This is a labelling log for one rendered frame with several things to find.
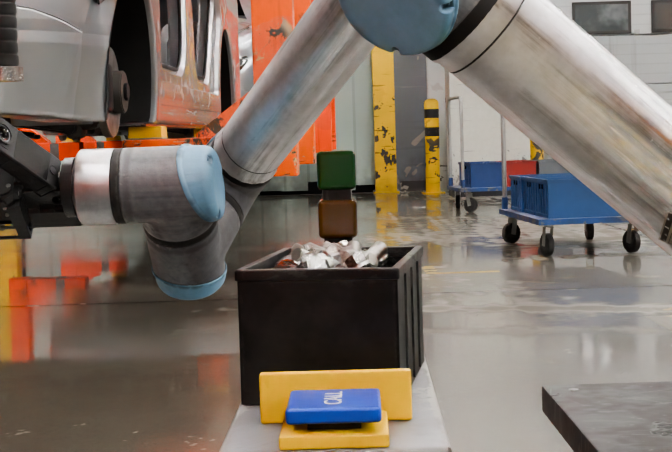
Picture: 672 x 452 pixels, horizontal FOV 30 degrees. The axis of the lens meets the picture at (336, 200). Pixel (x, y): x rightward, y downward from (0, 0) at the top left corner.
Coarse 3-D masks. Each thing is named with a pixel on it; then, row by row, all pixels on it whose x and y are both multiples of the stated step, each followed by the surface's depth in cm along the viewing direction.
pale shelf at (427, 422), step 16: (416, 384) 113; (432, 384) 113; (416, 400) 106; (432, 400) 106; (240, 416) 102; (256, 416) 102; (416, 416) 100; (432, 416) 100; (240, 432) 97; (256, 432) 96; (272, 432) 96; (400, 432) 95; (416, 432) 95; (432, 432) 95; (224, 448) 92; (240, 448) 92; (256, 448) 92; (272, 448) 91; (352, 448) 91; (368, 448) 91; (384, 448) 90; (400, 448) 90; (416, 448) 90; (432, 448) 90; (448, 448) 90
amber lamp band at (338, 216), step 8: (320, 200) 129; (328, 200) 129; (336, 200) 129; (344, 200) 129; (352, 200) 129; (320, 208) 129; (328, 208) 128; (336, 208) 128; (344, 208) 128; (352, 208) 128; (320, 216) 129; (328, 216) 129; (336, 216) 129; (344, 216) 128; (352, 216) 128; (320, 224) 129; (328, 224) 129; (336, 224) 129; (344, 224) 129; (352, 224) 129; (320, 232) 129; (328, 232) 129; (336, 232) 129; (344, 232) 129; (352, 232) 129
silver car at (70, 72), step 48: (48, 0) 378; (96, 0) 396; (144, 0) 468; (192, 0) 836; (48, 48) 379; (96, 48) 396; (144, 48) 480; (192, 48) 603; (0, 96) 374; (48, 96) 383; (96, 96) 399; (144, 96) 484; (192, 96) 582; (240, 96) 815
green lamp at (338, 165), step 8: (320, 152) 128; (328, 152) 128; (336, 152) 128; (344, 152) 128; (352, 152) 128; (320, 160) 128; (328, 160) 128; (336, 160) 128; (344, 160) 128; (352, 160) 128; (320, 168) 128; (328, 168) 128; (336, 168) 128; (344, 168) 128; (352, 168) 128; (320, 176) 128; (328, 176) 128; (336, 176) 128; (344, 176) 128; (352, 176) 128; (320, 184) 128; (328, 184) 128; (336, 184) 128; (344, 184) 128; (352, 184) 128
